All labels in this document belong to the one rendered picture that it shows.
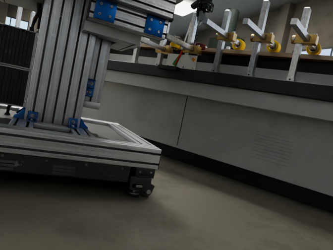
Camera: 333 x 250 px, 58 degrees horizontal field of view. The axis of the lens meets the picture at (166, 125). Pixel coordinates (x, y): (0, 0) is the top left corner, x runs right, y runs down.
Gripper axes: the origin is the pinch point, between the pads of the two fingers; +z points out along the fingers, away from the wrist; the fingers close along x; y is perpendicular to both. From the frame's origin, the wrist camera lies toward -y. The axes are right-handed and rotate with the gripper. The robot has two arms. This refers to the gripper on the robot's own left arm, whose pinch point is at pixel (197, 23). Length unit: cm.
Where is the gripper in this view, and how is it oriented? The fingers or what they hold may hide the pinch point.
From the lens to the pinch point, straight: 218.4
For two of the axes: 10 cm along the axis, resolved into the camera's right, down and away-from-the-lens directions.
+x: 6.0, 0.7, 8.0
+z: -2.1, 9.8, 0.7
